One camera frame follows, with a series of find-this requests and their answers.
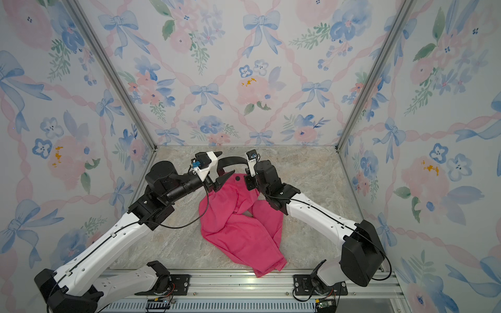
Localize black leather belt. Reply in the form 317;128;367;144
217;156;250;176

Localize pink trousers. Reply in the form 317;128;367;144
198;173;287;278

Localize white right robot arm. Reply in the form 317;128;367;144
245;160;386;288

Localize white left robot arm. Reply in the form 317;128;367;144
35;151;244;312

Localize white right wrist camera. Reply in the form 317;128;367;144
246;149;259;177

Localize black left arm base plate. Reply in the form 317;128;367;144
135;274;191;296

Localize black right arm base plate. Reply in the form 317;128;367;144
292;275;348;296

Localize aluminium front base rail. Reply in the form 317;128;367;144
98;269;411;312

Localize left rear aluminium corner post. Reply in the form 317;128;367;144
63;0;157;152

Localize aluminium corner post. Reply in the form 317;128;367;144
63;0;157;152
336;0;415;154

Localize right rear aluminium corner post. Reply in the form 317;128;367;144
336;0;415;154

